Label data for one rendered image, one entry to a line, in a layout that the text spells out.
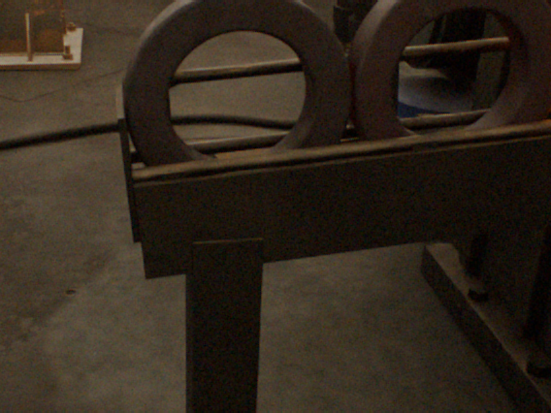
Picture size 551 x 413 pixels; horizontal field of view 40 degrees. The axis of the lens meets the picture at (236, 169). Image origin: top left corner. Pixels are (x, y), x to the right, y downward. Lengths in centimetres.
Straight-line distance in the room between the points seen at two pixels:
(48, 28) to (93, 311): 182
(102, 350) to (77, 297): 19
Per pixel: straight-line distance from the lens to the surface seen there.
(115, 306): 155
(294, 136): 64
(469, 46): 72
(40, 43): 319
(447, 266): 162
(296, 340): 146
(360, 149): 62
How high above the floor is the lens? 87
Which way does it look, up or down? 24 degrees down
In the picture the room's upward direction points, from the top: 1 degrees clockwise
